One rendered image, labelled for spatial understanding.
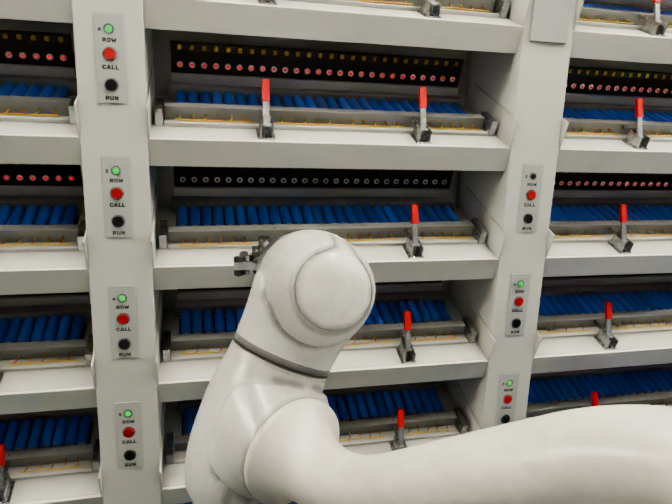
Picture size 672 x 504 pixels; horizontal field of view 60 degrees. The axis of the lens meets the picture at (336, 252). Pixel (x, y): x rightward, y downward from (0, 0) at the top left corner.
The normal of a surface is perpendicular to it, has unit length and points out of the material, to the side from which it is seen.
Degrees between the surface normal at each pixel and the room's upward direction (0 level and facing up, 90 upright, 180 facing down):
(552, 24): 90
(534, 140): 90
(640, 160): 111
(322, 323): 85
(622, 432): 42
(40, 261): 21
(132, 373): 90
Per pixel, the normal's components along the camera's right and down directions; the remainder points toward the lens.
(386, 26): 0.21, 0.56
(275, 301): -0.82, 0.11
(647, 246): 0.11, -0.83
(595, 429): -0.60, -0.67
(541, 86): 0.23, 0.23
